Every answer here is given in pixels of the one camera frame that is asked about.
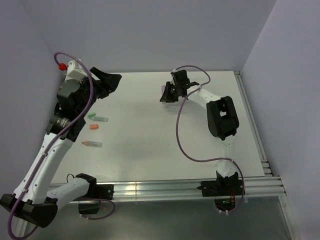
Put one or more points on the clear orange pen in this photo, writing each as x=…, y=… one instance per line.
x=92, y=144

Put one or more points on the purple pen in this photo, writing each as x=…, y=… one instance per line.
x=163, y=87

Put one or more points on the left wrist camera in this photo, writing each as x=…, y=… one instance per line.
x=74, y=71

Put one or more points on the aluminium side rail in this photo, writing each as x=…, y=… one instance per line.
x=283, y=200

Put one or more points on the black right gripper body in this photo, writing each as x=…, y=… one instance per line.
x=177, y=86

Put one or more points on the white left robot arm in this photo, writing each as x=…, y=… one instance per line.
x=32, y=200

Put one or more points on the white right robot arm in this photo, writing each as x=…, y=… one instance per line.
x=222, y=123

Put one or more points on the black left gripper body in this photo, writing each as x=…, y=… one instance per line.
x=100, y=90

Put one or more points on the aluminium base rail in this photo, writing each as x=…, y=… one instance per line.
x=169, y=190

